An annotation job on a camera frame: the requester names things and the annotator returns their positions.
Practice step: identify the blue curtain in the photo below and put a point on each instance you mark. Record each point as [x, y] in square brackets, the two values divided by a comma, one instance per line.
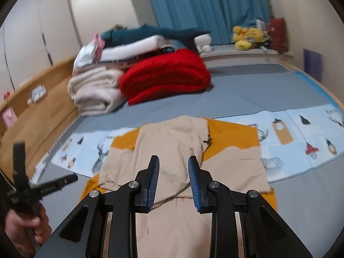
[209, 5]

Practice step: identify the light blue printed mat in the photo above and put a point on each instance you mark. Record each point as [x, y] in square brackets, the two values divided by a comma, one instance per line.
[293, 150]

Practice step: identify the person's left hand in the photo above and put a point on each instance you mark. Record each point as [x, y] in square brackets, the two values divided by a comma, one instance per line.
[18, 228]

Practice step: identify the white folded quilt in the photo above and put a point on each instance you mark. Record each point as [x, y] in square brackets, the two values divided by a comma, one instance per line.
[134, 47]

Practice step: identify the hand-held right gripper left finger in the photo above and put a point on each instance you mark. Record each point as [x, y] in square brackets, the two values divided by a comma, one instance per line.
[154, 177]

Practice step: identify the bed with grey sheet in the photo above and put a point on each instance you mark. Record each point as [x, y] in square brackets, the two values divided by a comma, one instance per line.
[242, 94]

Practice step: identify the wooden headboard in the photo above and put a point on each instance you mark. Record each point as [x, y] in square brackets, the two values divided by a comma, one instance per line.
[45, 104]

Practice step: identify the white plush toy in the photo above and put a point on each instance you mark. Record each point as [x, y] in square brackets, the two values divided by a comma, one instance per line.
[203, 41]

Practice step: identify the red folded blanket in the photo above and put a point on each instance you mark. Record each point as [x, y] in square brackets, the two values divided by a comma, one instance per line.
[166, 78]

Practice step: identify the cream fleece folded blanket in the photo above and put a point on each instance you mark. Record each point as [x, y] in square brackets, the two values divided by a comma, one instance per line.
[94, 91]

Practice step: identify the white wardrobe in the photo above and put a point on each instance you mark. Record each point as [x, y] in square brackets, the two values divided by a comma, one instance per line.
[27, 32]

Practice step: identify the yellow plush toy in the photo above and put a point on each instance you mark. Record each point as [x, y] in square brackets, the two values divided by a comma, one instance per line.
[239, 31]
[255, 34]
[243, 45]

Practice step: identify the dark red bag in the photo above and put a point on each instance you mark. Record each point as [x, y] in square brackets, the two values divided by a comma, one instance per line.
[278, 32]

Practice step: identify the tissue box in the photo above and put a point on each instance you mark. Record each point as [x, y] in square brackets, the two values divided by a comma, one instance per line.
[39, 92]

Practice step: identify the beige and mustard hooded jacket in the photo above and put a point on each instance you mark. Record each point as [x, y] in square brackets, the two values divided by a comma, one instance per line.
[172, 139]

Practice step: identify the pink gift bag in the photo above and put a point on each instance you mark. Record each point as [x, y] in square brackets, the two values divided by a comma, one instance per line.
[9, 118]

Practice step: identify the white quilt with dark trim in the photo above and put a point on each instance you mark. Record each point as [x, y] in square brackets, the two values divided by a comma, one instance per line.
[126, 63]

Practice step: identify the small red ornament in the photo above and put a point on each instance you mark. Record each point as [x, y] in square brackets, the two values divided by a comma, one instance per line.
[7, 94]

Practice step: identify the purple folder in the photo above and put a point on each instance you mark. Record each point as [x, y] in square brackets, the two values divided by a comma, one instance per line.
[313, 64]

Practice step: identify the pile of folded clothes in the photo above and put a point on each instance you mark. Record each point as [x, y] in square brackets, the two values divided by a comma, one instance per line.
[161, 33]

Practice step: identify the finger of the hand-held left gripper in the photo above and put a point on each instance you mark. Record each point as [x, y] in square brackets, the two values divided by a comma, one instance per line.
[20, 164]
[56, 184]

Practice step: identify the window sill ledge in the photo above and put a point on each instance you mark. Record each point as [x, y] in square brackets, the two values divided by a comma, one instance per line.
[236, 55]

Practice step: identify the white and pink cloth pile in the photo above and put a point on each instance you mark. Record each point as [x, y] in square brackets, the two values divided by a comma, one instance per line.
[84, 56]

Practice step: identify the small white box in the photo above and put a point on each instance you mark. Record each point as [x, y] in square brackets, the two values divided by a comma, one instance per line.
[260, 24]

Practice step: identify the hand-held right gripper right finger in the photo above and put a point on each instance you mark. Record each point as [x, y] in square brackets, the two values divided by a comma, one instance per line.
[194, 182]

